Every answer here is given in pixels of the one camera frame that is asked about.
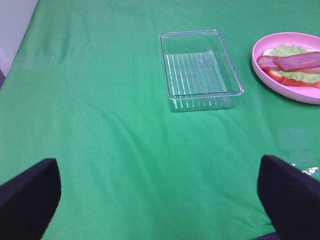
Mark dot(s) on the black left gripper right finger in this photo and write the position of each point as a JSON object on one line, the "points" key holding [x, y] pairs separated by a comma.
{"points": [[290, 198]]}

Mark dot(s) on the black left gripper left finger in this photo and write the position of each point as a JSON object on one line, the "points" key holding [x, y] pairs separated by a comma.
{"points": [[29, 201]]}

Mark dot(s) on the toast bread slice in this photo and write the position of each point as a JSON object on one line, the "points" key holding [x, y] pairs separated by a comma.
{"points": [[295, 81]]}

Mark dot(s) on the green lettuce leaf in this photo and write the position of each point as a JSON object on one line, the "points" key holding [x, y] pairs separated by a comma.
{"points": [[300, 75]]}

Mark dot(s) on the clear plastic film sheet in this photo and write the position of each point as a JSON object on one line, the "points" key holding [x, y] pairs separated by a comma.
{"points": [[296, 150]]}

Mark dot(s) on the pink round plate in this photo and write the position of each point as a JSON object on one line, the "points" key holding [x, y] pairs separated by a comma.
{"points": [[304, 94]]}

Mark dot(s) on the green tablecloth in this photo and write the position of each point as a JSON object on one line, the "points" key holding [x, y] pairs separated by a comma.
{"points": [[87, 87]]}

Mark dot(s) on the left clear plastic tray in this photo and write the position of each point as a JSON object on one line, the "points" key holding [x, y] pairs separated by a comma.
{"points": [[200, 74]]}

